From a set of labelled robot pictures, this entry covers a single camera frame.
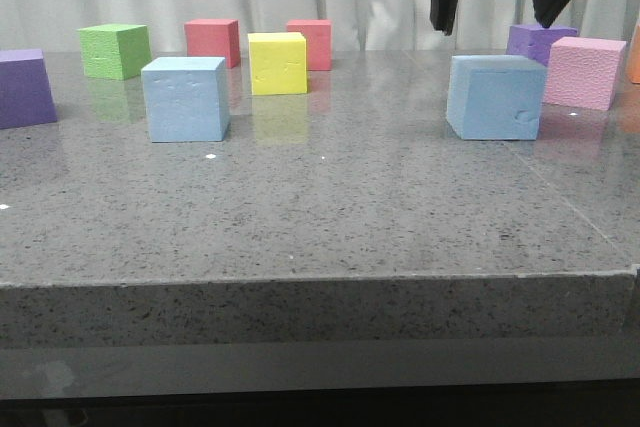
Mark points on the light blue dented foam block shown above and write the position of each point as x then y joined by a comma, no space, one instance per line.
495,97

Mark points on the purple foam block right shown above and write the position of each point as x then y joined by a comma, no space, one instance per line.
534,41

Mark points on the purple foam block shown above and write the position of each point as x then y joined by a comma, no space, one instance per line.
534,41
26,97

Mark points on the pink foam block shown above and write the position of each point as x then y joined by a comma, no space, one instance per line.
583,72

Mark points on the orange foam block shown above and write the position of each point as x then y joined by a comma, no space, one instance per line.
633,60

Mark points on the red foam block rear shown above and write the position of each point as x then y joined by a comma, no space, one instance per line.
318,34

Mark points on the red foam block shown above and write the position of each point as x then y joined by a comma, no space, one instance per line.
318,34
214,38

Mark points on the yellow foam block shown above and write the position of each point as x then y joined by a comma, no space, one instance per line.
278,63

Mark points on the red foam block left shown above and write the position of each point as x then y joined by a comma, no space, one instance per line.
214,38

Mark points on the green foam block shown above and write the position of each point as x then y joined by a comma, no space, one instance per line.
114,51

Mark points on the purple foam block left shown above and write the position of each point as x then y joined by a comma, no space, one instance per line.
26,97

